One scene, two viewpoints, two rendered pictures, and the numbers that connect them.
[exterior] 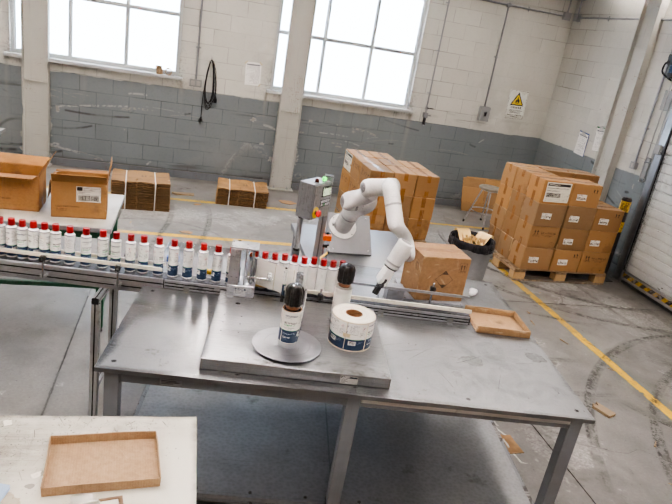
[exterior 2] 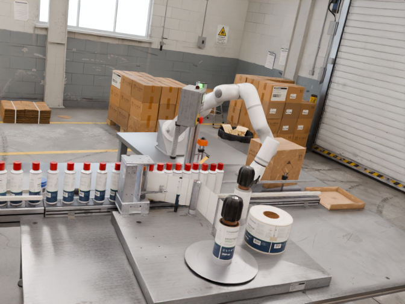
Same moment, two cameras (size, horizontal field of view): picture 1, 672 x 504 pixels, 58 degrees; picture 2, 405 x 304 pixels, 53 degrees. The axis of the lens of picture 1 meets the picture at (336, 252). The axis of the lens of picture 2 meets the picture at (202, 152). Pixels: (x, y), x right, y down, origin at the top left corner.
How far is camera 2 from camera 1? 137 cm
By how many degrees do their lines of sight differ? 20
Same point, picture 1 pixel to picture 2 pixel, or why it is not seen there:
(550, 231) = (275, 121)
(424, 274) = (275, 166)
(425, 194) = not seen: hidden behind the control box
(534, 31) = not seen: outside the picture
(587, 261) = (296, 140)
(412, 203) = (175, 109)
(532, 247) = not seen: hidden behind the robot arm
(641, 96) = (311, 26)
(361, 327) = (287, 228)
